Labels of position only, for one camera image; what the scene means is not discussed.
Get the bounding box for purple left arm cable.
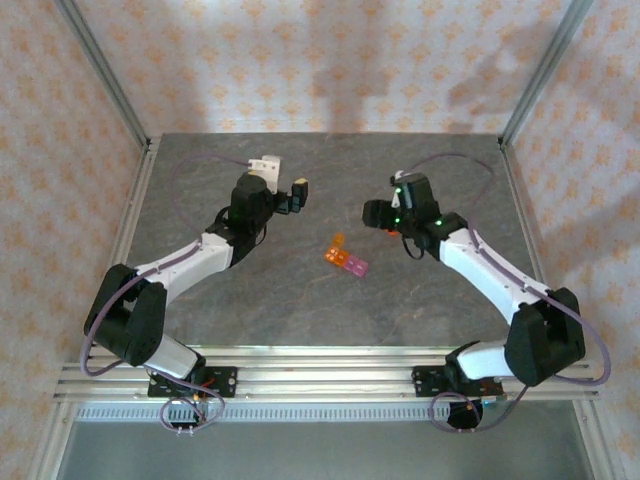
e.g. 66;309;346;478
79;153;254;439

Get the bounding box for orange patterned white curtain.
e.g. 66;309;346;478
0;0;640;480

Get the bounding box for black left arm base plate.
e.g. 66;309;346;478
147;366;239;400

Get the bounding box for aluminium table side rail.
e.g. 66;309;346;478
79;137;161;361
499;142;569;361

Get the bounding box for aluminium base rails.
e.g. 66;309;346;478
52;344;601;404

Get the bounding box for grey metal panel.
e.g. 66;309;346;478
54;419;596;480

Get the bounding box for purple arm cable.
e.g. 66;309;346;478
397;152;612;435
79;153;254;439

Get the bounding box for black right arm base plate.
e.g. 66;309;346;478
412;364;506;400

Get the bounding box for orange pink pill organizer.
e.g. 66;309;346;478
323;232;371;277

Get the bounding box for grey slotted cable duct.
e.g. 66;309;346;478
74;403;576;424

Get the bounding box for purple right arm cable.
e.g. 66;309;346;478
397;152;612;435

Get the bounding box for thin black right gripper cable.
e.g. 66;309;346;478
402;232;426;261

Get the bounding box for aluminium frame post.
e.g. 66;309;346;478
499;0;596;149
52;0;154;151

